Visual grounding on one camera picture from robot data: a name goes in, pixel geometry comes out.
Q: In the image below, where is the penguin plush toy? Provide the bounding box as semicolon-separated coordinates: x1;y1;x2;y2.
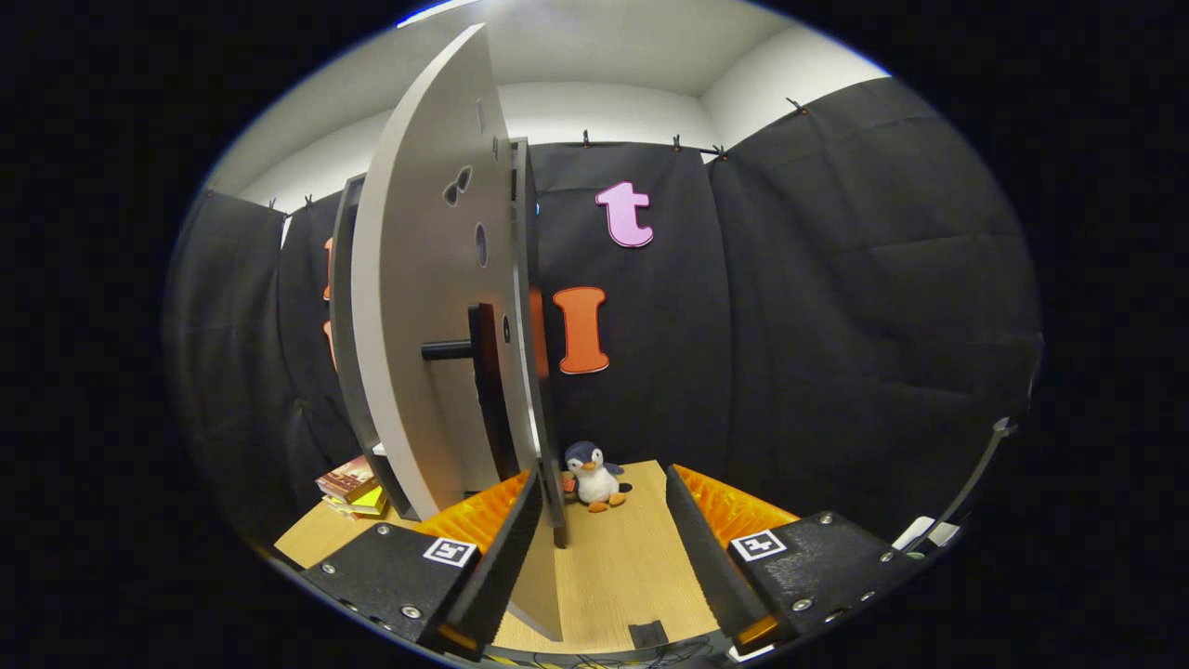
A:
560;440;634;514

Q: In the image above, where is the black backdrop cloth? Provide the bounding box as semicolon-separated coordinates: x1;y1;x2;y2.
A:
163;79;1046;558

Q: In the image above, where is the white side table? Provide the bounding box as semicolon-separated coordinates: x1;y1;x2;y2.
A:
892;516;962;551

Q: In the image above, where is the dark grey shoe cabinet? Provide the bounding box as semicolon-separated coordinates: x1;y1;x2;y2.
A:
328;138;569;551

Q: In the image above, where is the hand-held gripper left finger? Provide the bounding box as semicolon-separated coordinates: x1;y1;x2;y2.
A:
297;469;544;662

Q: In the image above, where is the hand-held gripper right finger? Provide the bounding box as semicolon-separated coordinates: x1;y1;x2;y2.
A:
664;463;930;656

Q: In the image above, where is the brown cover book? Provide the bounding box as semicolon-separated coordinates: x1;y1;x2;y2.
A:
316;455;380;505

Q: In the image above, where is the yellow cover book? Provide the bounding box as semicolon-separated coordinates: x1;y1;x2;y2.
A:
325;485;388;518

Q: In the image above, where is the row of black cloth clips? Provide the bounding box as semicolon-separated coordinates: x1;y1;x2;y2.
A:
268;98;809;213

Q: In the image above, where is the black stand pole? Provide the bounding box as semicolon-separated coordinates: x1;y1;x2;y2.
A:
929;418;1018;554

